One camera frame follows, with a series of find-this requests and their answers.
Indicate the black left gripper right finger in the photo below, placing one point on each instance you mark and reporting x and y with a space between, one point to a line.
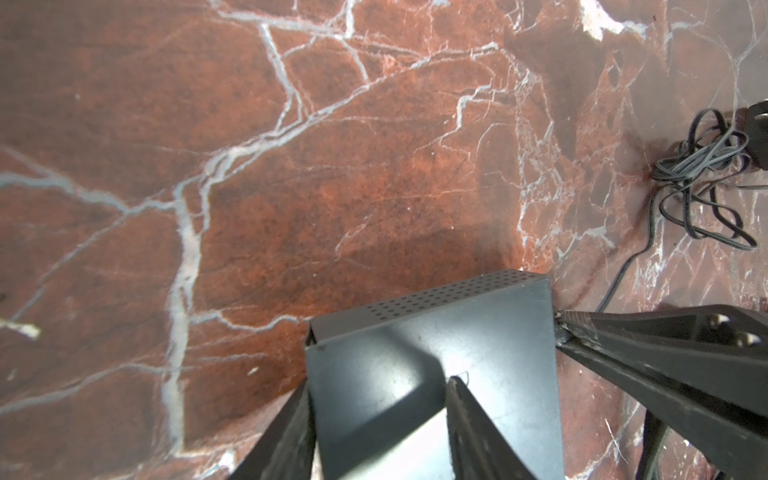
478 450

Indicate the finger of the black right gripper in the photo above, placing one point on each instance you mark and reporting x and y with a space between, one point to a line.
719 350
733 439

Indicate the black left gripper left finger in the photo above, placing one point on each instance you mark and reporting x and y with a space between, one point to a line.
286 448

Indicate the dark grey network switch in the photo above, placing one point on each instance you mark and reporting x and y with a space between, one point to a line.
377 376

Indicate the black power adapter with cable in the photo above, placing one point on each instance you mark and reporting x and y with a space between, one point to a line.
714 152

